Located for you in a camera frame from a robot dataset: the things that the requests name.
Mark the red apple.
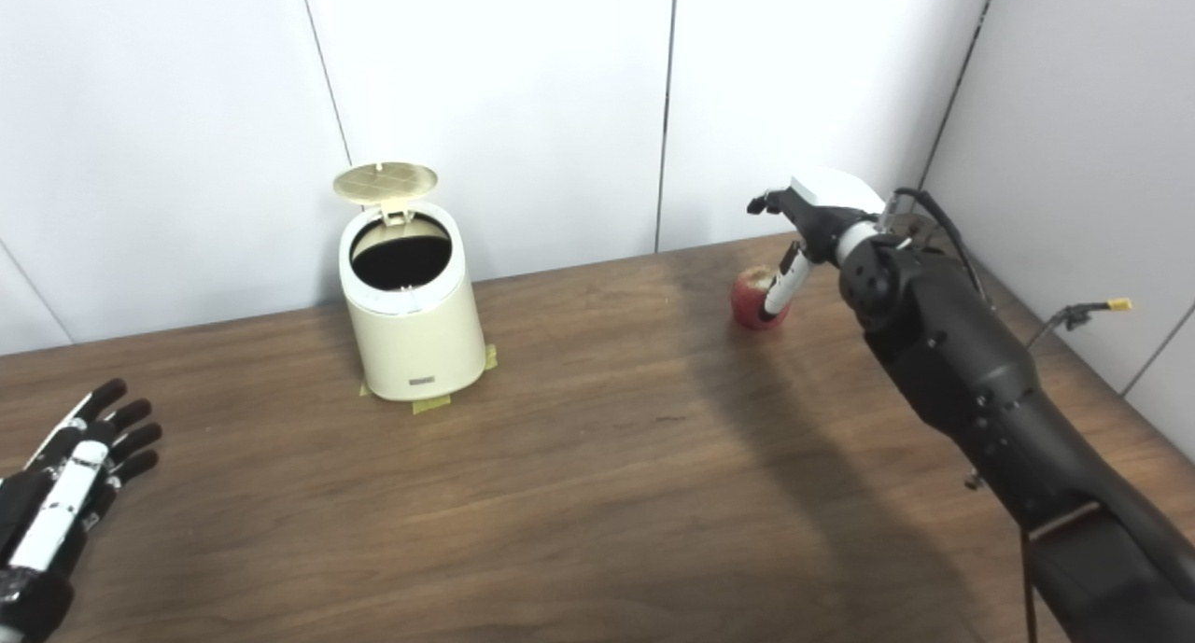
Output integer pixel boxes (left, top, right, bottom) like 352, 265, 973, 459
730, 267, 793, 331

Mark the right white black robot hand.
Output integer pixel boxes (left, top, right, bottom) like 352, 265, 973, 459
747, 167, 888, 322

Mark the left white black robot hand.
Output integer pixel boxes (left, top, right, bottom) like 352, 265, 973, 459
0, 378, 163, 643

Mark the round cream bin lid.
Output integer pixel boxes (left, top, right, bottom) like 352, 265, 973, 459
333, 161, 440, 226

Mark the cream-colored bin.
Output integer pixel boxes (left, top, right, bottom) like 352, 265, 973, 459
338, 203, 487, 402

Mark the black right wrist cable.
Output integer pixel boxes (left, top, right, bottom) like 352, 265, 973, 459
882, 188, 991, 303

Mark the black cable with yellow connector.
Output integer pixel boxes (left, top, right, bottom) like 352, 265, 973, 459
1027, 298, 1133, 350

